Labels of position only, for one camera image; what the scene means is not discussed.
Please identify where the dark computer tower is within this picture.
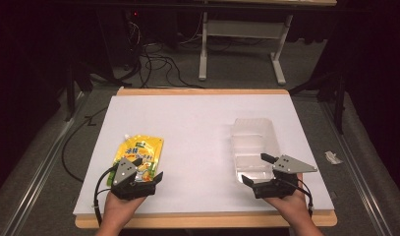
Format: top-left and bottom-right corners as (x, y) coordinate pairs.
(123, 8), (146, 72)

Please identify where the white table cover sheet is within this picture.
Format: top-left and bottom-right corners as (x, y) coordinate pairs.
(73, 94), (335, 216)

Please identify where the crumpled white paper scrap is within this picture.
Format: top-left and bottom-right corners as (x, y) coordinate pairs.
(324, 150), (344, 165)

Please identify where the white metal desk frame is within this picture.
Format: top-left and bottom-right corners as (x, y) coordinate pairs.
(198, 0), (338, 87)

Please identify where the long black floor cable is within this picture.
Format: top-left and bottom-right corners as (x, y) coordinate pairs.
(61, 106), (108, 183)

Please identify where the metal floor rail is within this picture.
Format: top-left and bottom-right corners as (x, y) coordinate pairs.
(0, 91), (87, 236)
(319, 99), (398, 236)

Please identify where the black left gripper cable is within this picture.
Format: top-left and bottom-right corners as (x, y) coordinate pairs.
(92, 163), (121, 228)

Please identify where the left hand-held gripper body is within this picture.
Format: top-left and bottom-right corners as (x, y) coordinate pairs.
(109, 156), (157, 202)

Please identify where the person's right hand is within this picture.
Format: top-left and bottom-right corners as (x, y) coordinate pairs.
(264, 173), (313, 224)

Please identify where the person's left hand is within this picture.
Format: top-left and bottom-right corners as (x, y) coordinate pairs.
(102, 190), (146, 228)

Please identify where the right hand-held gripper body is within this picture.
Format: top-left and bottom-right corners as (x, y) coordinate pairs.
(252, 154), (318, 200)

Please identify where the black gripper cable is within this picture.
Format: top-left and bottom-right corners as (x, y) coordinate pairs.
(279, 176), (314, 219)
(92, 163), (121, 228)

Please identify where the black metal stand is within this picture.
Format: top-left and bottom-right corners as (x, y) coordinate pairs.
(64, 62), (123, 122)
(289, 70), (348, 136)

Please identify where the tangle of black floor cables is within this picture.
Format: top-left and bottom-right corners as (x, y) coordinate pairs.
(122, 19), (205, 89)

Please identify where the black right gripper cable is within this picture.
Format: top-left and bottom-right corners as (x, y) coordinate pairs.
(279, 176), (314, 219)

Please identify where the clear plastic tray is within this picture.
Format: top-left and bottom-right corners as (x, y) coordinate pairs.
(229, 117), (282, 185)

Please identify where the yellow spouted sauce pouch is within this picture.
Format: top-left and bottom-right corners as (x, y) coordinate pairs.
(105, 133), (165, 188)

